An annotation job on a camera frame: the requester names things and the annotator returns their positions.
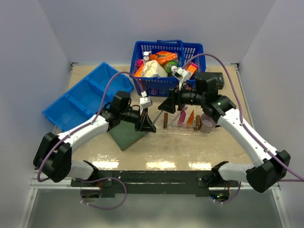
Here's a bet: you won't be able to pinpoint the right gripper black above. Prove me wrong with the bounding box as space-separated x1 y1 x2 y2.
159 81 206 114

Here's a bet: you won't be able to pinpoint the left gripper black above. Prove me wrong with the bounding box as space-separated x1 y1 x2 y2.
120 105 156 133

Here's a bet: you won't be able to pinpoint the pink toothpaste tube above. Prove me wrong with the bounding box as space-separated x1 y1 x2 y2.
177 110 186 126

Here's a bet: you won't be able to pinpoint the clear glass tray wooden handles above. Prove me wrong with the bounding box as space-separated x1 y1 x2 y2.
163 113 213 136

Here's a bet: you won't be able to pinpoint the orange toothpaste tube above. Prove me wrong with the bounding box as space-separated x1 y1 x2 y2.
186 110 194 127

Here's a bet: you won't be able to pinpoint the purple translucent cup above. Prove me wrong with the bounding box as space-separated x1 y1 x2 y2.
200 114 217 134

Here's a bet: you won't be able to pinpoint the grey toothbrush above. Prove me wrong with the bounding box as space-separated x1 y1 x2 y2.
152 111 163 125

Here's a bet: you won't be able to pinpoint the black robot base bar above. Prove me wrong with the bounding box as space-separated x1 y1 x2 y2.
70 170 240 199

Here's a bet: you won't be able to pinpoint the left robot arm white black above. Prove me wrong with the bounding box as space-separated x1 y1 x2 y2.
33 91 156 186

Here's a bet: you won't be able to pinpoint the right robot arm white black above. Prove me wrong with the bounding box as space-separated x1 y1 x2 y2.
158 71 291 193

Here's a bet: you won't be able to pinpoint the green metal tray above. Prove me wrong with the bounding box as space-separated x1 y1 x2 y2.
108 121 147 151

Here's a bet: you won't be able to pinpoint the dark blue shopping basket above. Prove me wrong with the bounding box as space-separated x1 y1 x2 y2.
130 40 204 97

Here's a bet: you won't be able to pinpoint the green soda bottle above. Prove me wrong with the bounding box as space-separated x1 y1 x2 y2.
163 60 179 77

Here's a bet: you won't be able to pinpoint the crumpled beige paper bag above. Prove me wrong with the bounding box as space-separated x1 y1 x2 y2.
142 60 168 78

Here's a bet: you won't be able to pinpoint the orange scrub sponge pack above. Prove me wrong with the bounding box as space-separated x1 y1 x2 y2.
134 64 144 77

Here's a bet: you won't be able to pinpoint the orange pink snack box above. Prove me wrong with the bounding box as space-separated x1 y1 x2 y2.
183 62 198 79

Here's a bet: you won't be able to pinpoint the black box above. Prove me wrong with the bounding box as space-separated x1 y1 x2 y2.
206 72 225 90

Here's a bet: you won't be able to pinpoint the orange cardboard box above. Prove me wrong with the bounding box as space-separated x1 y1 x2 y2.
149 51 178 65

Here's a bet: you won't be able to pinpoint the white pump bottle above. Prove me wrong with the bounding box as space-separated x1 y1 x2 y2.
142 51 152 64

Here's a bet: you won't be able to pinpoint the pink carton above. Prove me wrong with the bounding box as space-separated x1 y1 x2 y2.
136 59 143 71

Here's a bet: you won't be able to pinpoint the light blue compartment bin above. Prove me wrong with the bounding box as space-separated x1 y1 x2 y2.
41 62 135 133

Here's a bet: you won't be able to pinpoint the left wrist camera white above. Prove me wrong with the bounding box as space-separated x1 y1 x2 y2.
140 91 152 113

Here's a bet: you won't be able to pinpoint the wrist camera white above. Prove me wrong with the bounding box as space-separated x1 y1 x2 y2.
172 67 191 90
140 91 152 113

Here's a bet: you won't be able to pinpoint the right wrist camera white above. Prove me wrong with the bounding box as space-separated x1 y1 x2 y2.
172 67 191 90

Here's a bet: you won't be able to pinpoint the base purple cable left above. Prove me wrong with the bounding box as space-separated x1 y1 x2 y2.
80 177 128 210

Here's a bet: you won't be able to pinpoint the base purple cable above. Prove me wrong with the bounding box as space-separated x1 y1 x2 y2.
213 179 242 204
80 177 128 210

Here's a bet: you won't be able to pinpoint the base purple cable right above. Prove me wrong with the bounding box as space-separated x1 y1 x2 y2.
213 179 242 204

